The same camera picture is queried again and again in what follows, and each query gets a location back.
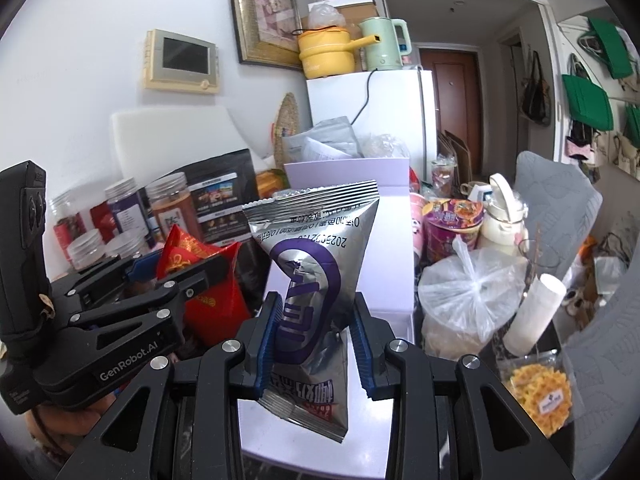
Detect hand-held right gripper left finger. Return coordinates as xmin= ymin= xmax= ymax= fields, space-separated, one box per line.
xmin=55 ymin=291 xmax=282 ymax=480

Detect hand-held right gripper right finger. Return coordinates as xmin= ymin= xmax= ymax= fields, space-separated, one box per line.
xmin=350 ymin=292 xmax=576 ymax=480

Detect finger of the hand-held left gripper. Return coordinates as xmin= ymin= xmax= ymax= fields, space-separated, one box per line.
xmin=69 ymin=261 xmax=212 ymax=335
xmin=49 ymin=252 xmax=162 ymax=307

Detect red snack packet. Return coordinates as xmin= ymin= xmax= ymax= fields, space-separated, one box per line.
xmin=156 ymin=224 xmax=252 ymax=348

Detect lilac cardboard box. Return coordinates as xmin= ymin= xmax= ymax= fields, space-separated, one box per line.
xmin=237 ymin=157 xmax=418 ymax=463

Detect silver snack packet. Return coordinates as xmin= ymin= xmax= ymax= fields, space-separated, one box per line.
xmin=242 ymin=179 xmax=380 ymax=443

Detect person's left hand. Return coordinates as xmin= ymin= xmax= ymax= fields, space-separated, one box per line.
xmin=25 ymin=387 xmax=123 ymax=456

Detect short clear jar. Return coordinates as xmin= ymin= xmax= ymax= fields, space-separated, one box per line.
xmin=67 ymin=230 xmax=104 ymax=271
xmin=105 ymin=234 xmax=146 ymax=261

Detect clear jar red label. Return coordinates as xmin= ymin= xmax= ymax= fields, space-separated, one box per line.
xmin=50 ymin=192 xmax=91 ymax=261

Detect black printed box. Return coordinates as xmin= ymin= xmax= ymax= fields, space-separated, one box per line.
xmin=145 ymin=149 xmax=261 ymax=247

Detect white plastic bag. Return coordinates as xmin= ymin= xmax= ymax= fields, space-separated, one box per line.
xmin=417 ymin=237 xmax=531 ymax=361

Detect orange box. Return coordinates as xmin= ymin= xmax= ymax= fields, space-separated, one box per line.
xmin=256 ymin=170 xmax=288 ymax=202

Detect pink paper cup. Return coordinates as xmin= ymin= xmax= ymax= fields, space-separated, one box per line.
xmin=409 ymin=191 xmax=436 ymax=261

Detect purple instant noodle cup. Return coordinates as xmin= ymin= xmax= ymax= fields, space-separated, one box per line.
xmin=421 ymin=197 xmax=486 ymax=266

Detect woven straw fan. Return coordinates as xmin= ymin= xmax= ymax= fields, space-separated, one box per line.
xmin=272 ymin=92 xmax=301 ymax=168

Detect white paper roll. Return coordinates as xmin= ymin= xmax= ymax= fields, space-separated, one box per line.
xmin=502 ymin=274 xmax=567 ymax=357

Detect waffle cookie packet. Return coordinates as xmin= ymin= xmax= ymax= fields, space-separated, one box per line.
xmin=495 ymin=350 xmax=576 ymax=438

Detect grey mailer bag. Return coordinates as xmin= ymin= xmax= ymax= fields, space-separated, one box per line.
xmin=282 ymin=116 xmax=363 ymax=166

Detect white thermos bottle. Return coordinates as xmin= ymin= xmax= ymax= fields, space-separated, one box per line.
xmin=477 ymin=173 xmax=531 ymax=261

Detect clear cup red contents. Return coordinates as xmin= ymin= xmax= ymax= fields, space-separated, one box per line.
xmin=430 ymin=157 xmax=458 ymax=196

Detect white mug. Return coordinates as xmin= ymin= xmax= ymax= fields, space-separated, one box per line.
xmin=460 ymin=181 xmax=493 ymax=202

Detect crumpled clear plastic bag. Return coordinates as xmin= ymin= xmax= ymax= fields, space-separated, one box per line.
xmin=360 ymin=132 xmax=411 ymax=161

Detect flattened cardboard boxes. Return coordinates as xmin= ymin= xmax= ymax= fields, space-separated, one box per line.
xmin=437 ymin=129 xmax=473 ymax=183

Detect grey padded chair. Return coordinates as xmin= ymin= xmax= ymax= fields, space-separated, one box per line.
xmin=560 ymin=280 xmax=640 ymax=480
xmin=512 ymin=150 xmax=603 ymax=281

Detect white fridge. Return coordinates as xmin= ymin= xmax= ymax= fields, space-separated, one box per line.
xmin=306 ymin=67 xmax=438 ymax=186

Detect yellow pot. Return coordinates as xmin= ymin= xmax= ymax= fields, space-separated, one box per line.
xmin=297 ymin=27 xmax=381 ymax=80

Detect brown door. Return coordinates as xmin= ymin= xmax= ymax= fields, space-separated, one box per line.
xmin=419 ymin=47 xmax=481 ymax=176

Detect gold framed picture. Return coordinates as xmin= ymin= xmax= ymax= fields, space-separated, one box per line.
xmin=227 ymin=0 xmax=303 ymax=71

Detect green electric kettle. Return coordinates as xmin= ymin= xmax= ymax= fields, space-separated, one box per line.
xmin=358 ymin=17 xmax=413 ymax=72

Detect black handbag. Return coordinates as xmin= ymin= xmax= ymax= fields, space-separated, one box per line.
xmin=522 ymin=51 xmax=552 ymax=126

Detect brown cardboard box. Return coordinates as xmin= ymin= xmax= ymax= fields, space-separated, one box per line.
xmin=315 ymin=0 xmax=387 ymax=36

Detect beige tote bag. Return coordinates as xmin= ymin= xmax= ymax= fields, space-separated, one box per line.
xmin=592 ymin=132 xmax=640 ymax=176

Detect wall intercom panel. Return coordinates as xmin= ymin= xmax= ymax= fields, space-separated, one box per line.
xmin=144 ymin=29 xmax=221 ymax=95

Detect black power cord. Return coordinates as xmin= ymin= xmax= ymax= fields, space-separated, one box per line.
xmin=350 ymin=70 xmax=375 ymax=126

